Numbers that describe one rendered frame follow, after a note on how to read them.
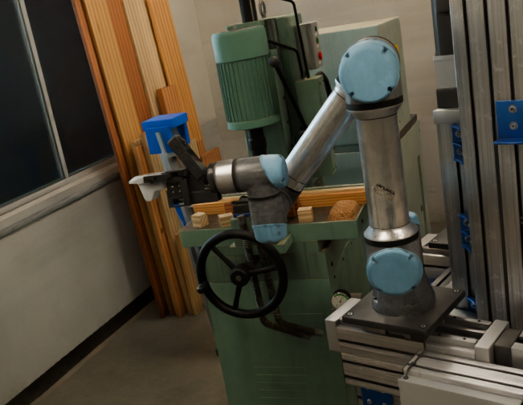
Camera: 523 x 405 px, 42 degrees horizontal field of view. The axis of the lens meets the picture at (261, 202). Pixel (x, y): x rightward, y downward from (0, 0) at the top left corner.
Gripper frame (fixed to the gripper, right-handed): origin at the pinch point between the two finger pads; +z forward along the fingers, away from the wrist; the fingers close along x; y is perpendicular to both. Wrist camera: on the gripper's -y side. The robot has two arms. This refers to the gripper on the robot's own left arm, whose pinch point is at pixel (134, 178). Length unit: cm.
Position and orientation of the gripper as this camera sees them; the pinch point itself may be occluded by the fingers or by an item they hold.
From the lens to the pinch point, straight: 158.4
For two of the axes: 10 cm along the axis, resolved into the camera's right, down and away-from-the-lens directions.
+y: 1.4, 9.8, 1.4
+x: 2.3, -1.7, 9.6
